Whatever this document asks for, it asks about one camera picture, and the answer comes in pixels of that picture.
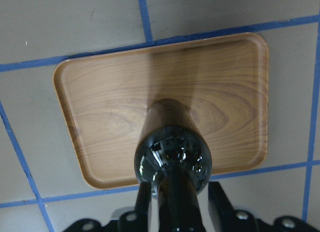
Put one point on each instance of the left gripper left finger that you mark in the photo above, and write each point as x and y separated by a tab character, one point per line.
143	200

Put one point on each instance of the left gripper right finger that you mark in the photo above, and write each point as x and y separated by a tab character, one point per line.
218	202

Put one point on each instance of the black wine bottle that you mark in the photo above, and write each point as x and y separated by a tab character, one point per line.
174	158

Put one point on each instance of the wooden tray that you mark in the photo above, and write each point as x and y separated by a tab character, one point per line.
223	82

